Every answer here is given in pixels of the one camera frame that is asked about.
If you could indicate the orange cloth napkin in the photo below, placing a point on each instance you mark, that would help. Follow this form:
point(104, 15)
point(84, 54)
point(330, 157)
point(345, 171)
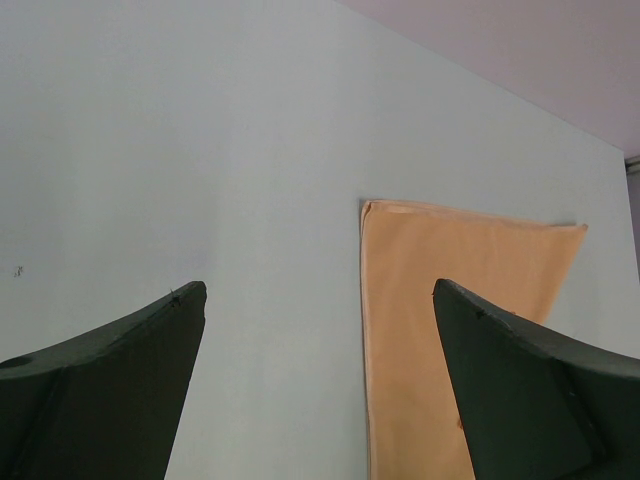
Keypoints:
point(414, 429)

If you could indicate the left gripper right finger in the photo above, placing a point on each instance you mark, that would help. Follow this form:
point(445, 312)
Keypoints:
point(534, 403)

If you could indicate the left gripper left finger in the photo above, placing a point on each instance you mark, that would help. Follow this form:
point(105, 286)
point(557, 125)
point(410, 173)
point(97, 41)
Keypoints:
point(105, 404)

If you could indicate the right aluminium side rail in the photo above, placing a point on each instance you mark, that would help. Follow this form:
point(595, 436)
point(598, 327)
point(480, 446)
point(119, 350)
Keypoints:
point(632, 165)

